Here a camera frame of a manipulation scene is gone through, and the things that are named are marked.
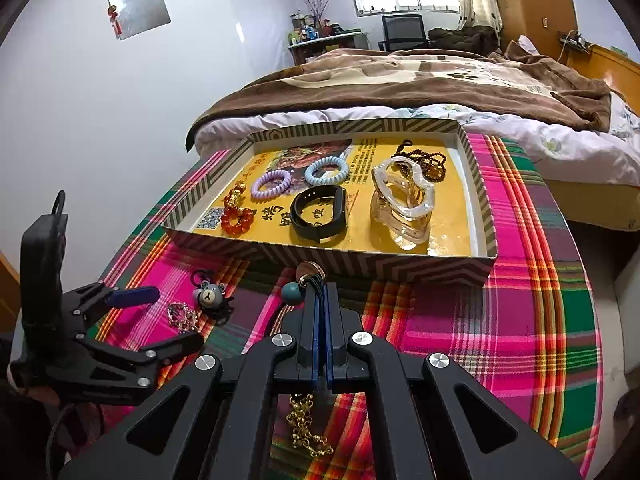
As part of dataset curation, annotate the light blue spiral hair tie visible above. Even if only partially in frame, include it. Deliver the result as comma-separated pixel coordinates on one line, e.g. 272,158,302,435
304,155,350,188

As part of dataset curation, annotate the bear charm hair tie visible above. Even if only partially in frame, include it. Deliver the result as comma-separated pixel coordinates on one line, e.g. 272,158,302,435
190,268,236,326

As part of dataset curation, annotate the bed with floral sheet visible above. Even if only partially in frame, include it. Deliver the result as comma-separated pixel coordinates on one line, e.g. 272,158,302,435
194,96,639,231

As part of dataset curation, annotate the black office chair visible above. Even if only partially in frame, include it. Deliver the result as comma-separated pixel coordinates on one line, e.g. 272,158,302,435
378,14,430,52

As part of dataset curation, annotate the black hair tie teal bead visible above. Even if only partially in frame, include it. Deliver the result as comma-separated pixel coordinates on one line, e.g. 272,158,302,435
281,261,326,306

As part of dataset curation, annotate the silver wall poster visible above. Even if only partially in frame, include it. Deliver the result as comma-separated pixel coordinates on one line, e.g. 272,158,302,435
106,0,170,40

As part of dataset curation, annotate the wooden wardrobe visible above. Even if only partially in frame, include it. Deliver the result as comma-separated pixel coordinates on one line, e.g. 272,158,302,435
497,0,577,58

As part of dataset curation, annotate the gold chain bracelet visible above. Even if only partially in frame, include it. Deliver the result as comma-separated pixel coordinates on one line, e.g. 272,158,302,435
285,392,335,460

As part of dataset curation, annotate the red bead gold charm bracelet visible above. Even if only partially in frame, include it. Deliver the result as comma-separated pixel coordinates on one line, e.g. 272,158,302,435
219,182,257,238

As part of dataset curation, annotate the dark red bead necklace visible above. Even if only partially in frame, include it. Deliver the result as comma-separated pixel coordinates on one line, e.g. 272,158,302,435
391,138,448,184

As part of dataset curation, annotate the desk with clutter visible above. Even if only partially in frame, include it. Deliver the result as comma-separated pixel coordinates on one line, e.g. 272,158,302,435
288,30,369,65

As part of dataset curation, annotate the pink crystal bracelet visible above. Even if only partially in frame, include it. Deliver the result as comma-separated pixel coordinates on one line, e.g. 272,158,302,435
166,301,202,335

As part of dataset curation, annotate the black smart band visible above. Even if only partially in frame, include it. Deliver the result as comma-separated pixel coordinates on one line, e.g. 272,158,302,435
290,185,347,243

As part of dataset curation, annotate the plaid colourful tablecloth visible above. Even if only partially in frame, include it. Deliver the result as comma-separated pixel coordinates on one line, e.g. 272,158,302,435
92,133,603,474

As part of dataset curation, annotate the orange wooden headboard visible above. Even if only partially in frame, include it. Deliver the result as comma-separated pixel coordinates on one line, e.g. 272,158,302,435
567,44,640,114

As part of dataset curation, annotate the purple spiral hair tie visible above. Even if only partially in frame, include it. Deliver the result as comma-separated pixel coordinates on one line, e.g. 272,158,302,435
249,168,294,201

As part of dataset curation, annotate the striped cardboard tray box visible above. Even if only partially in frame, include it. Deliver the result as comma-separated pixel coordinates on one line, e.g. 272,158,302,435
163,118,498,285

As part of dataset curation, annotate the brown plush blanket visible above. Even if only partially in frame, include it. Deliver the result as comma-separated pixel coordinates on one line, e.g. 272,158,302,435
184,42,611,148

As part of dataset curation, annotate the dark clothes pile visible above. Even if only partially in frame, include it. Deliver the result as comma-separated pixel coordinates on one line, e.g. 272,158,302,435
428,25,500,56

